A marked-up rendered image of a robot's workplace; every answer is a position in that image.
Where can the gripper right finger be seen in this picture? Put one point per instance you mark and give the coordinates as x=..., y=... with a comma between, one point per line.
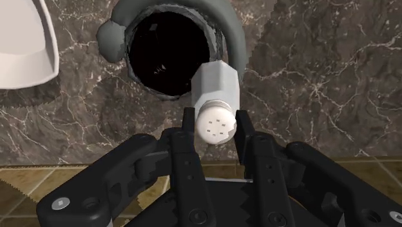
x=270, y=176

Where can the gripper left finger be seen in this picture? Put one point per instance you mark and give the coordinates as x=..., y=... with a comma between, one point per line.
x=185, y=163

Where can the white salt shaker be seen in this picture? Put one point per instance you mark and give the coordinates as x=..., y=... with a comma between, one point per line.
x=215, y=94

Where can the white bowl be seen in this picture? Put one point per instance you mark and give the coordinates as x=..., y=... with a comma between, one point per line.
x=25, y=44

